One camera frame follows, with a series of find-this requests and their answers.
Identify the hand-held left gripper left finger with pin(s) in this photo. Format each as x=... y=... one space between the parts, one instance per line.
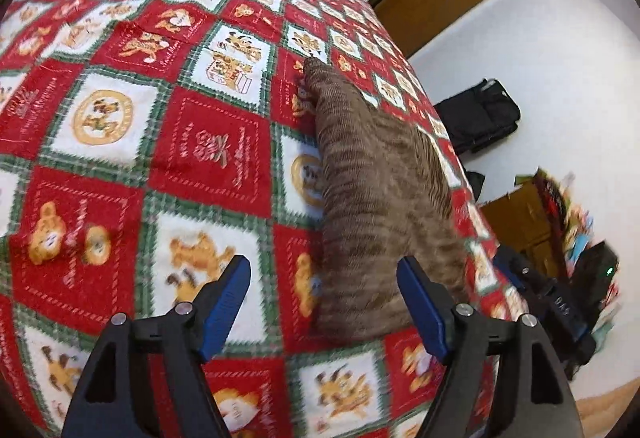
x=229 y=300

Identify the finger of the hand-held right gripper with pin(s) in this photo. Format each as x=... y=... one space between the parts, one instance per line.
x=512 y=268

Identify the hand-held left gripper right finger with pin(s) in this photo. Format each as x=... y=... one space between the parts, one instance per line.
x=422 y=308

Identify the brown knitted sweater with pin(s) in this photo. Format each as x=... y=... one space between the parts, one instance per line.
x=375 y=198

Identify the wooden cabinet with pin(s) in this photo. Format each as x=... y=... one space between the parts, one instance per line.
x=520 y=223

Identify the colourful clutter pile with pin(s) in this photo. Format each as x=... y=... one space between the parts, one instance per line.
x=575 y=223

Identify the black bag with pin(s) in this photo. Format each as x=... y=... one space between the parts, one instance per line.
x=477 y=116

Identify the red bear printed blanket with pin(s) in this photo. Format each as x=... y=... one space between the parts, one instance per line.
x=125 y=158

